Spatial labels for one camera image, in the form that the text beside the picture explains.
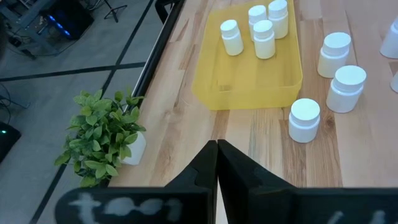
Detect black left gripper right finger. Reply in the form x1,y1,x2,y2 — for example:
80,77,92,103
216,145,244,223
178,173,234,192
218,139,296,189

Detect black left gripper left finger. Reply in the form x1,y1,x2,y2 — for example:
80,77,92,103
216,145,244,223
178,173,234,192
164,139,218,188

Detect white plastic pill bottle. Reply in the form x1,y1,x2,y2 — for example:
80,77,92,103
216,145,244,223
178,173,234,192
267,0,289,40
389,70,398,93
248,4,269,42
252,19,276,60
379,17,398,60
317,31,353,79
325,64,368,114
288,98,322,144
220,19,244,57

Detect yellow translucent plastic basket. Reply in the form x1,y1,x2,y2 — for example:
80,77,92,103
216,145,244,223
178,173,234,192
192,0,304,111

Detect green potted plant white pot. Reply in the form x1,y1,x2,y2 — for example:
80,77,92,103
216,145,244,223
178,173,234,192
54,88,147,189

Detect black tripod stand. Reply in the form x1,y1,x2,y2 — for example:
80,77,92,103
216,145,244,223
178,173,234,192
90,0,128,23

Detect black device green light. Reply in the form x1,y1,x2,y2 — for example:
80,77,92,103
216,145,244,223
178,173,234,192
0,121,22,164

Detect black computer blue lights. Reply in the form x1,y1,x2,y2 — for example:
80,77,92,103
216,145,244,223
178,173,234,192
42,6,95,40

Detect grey metal rack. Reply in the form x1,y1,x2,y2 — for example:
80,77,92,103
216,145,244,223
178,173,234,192
0,0,60,60

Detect black aluminium table frame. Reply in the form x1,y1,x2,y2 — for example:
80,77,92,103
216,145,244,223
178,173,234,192
99,0,187,189

